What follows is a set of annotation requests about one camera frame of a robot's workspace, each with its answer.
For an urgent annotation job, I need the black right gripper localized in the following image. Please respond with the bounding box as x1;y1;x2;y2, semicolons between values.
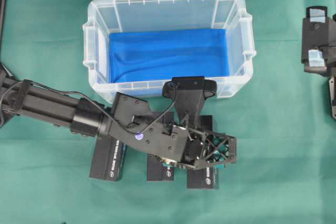
301;6;335;76

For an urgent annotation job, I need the blue sheet inside case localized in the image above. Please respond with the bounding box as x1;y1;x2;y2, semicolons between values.
109;28;230;83

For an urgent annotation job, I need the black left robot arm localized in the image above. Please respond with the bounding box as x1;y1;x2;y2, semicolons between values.
1;67;237;170

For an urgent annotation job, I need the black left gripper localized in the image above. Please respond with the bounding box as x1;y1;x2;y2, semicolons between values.
158;121;237;169

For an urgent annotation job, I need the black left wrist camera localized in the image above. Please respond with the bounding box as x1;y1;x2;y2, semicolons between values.
162;76;217;128

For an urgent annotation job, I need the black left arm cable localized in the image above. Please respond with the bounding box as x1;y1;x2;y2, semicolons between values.
0;79;179;135

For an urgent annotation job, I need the black RealSense D435i box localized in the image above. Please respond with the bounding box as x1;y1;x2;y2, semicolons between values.
146;154;174;182
187;167;219;190

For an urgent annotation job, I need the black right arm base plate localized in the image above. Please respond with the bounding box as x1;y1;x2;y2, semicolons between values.
329;77;336;120

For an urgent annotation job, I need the green table cloth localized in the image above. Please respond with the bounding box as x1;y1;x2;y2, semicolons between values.
1;0;335;223

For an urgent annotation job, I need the clear plastic storage case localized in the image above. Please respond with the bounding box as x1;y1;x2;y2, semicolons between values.
82;0;257;102

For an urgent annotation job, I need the black RealSense D415 box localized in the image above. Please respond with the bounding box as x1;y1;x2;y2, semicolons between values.
89;136;127;182

